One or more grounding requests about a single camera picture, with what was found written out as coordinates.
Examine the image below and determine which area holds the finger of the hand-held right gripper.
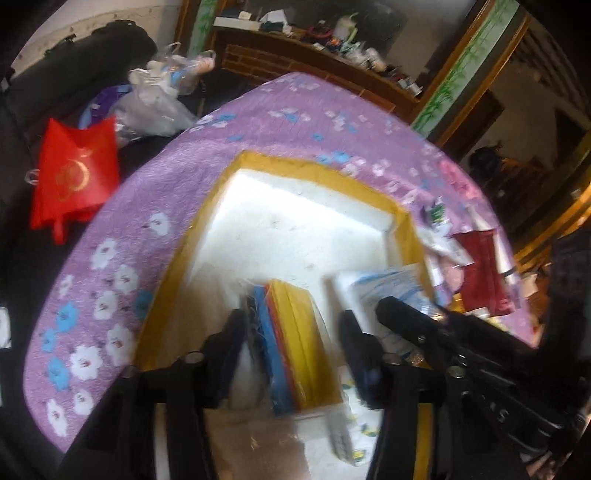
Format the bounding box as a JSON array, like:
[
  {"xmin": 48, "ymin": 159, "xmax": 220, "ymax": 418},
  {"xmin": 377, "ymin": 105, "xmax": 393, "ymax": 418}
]
[{"xmin": 375, "ymin": 296, "xmax": 467, "ymax": 370}]

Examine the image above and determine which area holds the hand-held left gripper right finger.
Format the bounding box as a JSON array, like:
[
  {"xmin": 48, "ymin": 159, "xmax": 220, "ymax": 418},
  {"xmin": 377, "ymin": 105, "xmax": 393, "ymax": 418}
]
[{"xmin": 339, "ymin": 310, "xmax": 532, "ymax": 480}]

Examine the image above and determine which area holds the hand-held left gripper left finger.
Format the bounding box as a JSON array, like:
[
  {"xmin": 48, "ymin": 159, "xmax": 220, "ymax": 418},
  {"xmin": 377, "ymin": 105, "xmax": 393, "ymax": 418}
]
[{"xmin": 55, "ymin": 308, "xmax": 252, "ymax": 480}]

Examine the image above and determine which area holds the white blue packet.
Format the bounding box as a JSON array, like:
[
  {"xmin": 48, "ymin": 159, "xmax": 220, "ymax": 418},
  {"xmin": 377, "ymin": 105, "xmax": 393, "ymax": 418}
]
[{"xmin": 330, "ymin": 265, "xmax": 437, "ymax": 365}]

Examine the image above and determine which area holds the colourful sponge pack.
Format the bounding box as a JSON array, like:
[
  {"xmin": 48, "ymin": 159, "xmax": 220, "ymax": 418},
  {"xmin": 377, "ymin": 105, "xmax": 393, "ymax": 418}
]
[{"xmin": 240, "ymin": 279, "xmax": 342, "ymax": 416}]

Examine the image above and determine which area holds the red packet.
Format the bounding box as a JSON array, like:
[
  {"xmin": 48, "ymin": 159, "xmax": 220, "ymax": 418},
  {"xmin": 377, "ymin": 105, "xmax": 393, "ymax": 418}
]
[{"xmin": 450, "ymin": 228, "xmax": 512, "ymax": 317}]

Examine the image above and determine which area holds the white foam box yellow tape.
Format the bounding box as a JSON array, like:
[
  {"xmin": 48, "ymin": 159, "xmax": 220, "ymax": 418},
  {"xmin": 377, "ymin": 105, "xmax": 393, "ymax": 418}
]
[{"xmin": 134, "ymin": 150, "xmax": 437, "ymax": 480}]

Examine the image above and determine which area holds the white floral packet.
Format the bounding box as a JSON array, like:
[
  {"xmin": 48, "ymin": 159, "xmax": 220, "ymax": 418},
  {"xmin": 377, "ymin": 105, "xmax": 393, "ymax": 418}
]
[{"xmin": 328, "ymin": 367, "xmax": 385, "ymax": 467}]

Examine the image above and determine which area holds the pink fluffy pouch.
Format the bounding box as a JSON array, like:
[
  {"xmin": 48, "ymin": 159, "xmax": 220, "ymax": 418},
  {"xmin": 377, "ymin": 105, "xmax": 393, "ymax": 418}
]
[{"xmin": 442, "ymin": 263, "xmax": 466, "ymax": 292}]

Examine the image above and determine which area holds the white crumpled packet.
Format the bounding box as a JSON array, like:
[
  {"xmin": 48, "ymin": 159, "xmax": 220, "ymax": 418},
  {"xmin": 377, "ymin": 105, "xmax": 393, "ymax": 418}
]
[{"xmin": 418, "ymin": 226, "xmax": 475, "ymax": 267}]

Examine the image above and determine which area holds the green white packet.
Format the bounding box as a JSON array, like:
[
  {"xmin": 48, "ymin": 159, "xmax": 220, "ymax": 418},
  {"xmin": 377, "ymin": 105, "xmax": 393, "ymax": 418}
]
[{"xmin": 422, "ymin": 196, "xmax": 452, "ymax": 232}]

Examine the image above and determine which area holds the purple floral blanket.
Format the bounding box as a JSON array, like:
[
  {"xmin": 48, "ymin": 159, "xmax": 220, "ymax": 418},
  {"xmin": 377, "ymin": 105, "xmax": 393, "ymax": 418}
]
[{"xmin": 23, "ymin": 71, "xmax": 541, "ymax": 455}]

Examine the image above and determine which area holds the red fabric bag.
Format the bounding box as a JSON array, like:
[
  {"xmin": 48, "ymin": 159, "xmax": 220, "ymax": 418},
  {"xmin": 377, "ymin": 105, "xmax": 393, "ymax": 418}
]
[{"xmin": 30, "ymin": 115, "xmax": 121, "ymax": 244}]

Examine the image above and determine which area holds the white plastic bag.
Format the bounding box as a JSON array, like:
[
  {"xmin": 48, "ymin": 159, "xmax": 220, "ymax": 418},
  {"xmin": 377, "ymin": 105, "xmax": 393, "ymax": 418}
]
[{"xmin": 111, "ymin": 68, "xmax": 195, "ymax": 139}]

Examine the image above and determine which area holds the bamboo print panel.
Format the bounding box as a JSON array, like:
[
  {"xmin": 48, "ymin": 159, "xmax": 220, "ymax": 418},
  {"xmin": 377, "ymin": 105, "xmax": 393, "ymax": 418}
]
[{"xmin": 411, "ymin": 9, "xmax": 529, "ymax": 139}]

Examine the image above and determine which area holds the purple cloth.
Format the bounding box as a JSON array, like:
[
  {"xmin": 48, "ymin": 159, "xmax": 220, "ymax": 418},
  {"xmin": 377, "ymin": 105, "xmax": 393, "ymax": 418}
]
[{"xmin": 78, "ymin": 85, "xmax": 126, "ymax": 130}]

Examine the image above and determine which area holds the clear plastic bag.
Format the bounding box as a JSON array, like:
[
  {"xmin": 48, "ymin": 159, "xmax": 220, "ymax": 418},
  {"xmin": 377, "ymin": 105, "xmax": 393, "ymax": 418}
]
[{"xmin": 148, "ymin": 41, "xmax": 218, "ymax": 95}]

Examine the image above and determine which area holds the brown wooden cabinet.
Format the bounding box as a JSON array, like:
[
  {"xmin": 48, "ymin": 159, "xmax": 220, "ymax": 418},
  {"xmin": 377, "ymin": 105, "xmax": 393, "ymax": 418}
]
[{"xmin": 178, "ymin": 0, "xmax": 532, "ymax": 148}]

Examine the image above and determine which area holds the white plastic jug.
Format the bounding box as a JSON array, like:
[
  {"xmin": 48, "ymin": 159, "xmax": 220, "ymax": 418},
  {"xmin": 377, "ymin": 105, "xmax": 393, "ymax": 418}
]
[{"xmin": 332, "ymin": 14, "xmax": 362, "ymax": 41}]

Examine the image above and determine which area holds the black long bag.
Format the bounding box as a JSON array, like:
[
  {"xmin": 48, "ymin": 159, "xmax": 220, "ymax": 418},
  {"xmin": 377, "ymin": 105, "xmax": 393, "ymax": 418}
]
[{"xmin": 9, "ymin": 21, "xmax": 160, "ymax": 112}]

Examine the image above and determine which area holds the white flat box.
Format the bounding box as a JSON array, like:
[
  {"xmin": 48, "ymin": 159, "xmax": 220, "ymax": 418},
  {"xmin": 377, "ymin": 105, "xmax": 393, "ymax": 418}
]
[{"xmin": 213, "ymin": 16, "xmax": 262, "ymax": 32}]

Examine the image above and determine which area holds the white tissue box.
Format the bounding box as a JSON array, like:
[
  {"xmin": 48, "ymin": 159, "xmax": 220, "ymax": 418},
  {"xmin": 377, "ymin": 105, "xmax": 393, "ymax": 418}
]
[{"xmin": 259, "ymin": 10, "xmax": 291, "ymax": 34}]

